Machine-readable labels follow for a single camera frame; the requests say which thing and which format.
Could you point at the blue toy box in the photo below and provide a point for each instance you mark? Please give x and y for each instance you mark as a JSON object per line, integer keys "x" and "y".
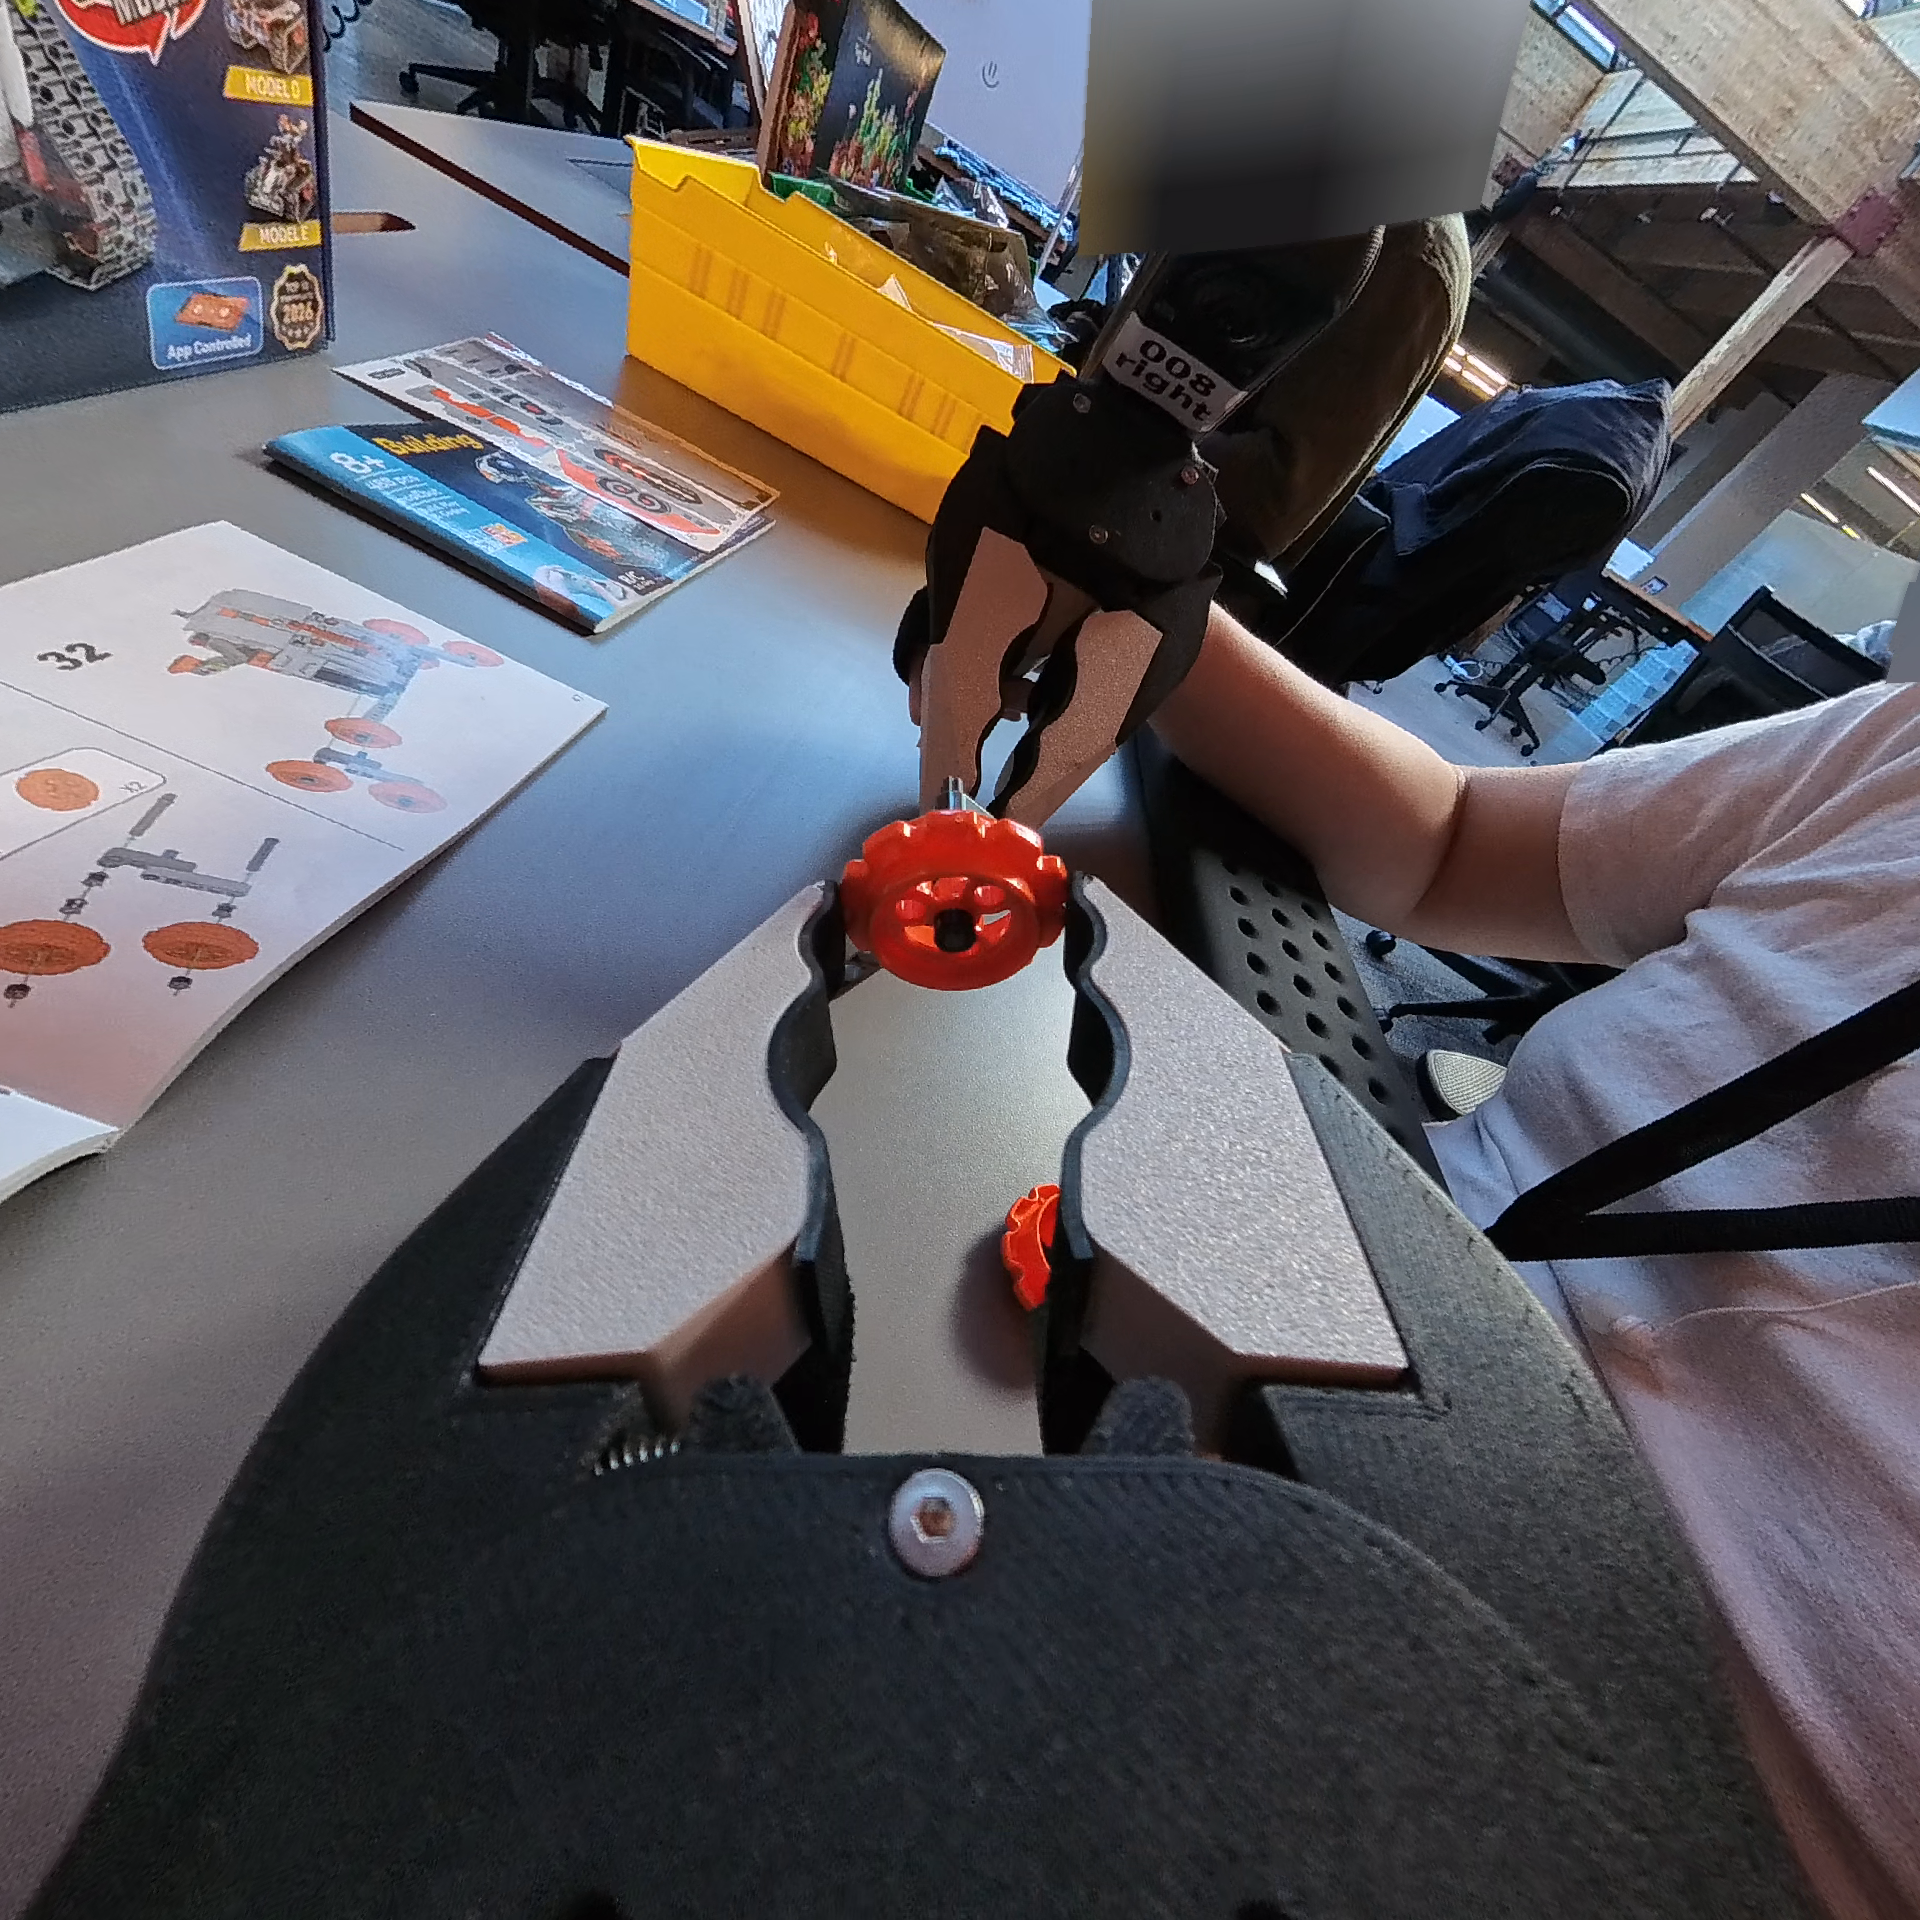
{"x": 179, "y": 179}

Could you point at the person's right forearm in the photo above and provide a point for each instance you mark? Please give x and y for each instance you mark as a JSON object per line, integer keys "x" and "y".
{"x": 1349, "y": 810}

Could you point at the grey desk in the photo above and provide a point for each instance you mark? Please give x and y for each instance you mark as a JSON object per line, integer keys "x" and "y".
{"x": 676, "y": 781}

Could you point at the dark flower print box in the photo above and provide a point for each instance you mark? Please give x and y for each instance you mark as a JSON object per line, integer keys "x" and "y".
{"x": 840, "y": 90}

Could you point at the printed sticker sheet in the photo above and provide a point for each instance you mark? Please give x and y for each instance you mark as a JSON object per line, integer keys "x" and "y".
{"x": 496, "y": 393}

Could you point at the office chair with dark jacket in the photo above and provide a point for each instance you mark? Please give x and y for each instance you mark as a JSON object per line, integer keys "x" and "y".
{"x": 1531, "y": 496}

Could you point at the yellow plastic bin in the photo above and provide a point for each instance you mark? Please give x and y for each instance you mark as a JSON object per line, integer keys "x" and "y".
{"x": 750, "y": 300}

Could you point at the plastic bag of parts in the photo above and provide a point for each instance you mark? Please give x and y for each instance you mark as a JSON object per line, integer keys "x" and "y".
{"x": 959, "y": 254}

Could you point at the brown pencil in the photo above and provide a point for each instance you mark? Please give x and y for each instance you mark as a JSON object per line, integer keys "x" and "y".
{"x": 375, "y": 222}

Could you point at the blue booklet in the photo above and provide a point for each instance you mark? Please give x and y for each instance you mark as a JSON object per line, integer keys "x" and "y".
{"x": 436, "y": 496}

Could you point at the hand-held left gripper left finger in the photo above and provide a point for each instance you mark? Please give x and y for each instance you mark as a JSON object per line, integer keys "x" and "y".
{"x": 676, "y": 1186}

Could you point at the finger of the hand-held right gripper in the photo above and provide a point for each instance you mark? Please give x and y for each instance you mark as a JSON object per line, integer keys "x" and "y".
{"x": 1110, "y": 675}
{"x": 959, "y": 645}

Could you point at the orange toy wheel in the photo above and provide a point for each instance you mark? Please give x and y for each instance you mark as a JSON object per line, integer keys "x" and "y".
{"x": 900, "y": 886}
{"x": 1033, "y": 1244}

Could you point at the person's grey shoe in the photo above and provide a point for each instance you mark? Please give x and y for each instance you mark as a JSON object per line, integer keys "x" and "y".
{"x": 1463, "y": 1083}

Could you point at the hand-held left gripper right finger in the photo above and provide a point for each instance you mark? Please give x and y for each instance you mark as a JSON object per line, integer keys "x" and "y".
{"x": 1230, "y": 1186}

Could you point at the person's white shirt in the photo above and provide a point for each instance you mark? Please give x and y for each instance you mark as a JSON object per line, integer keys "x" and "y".
{"x": 1726, "y": 1426}

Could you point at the grey toy beam with axle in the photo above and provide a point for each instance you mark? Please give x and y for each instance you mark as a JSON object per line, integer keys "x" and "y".
{"x": 959, "y": 798}

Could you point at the open instruction booklet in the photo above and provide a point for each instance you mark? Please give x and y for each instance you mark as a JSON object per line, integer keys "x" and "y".
{"x": 496, "y": 704}

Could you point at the black perforated chair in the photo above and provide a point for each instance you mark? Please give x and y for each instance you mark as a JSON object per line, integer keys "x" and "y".
{"x": 1275, "y": 960}

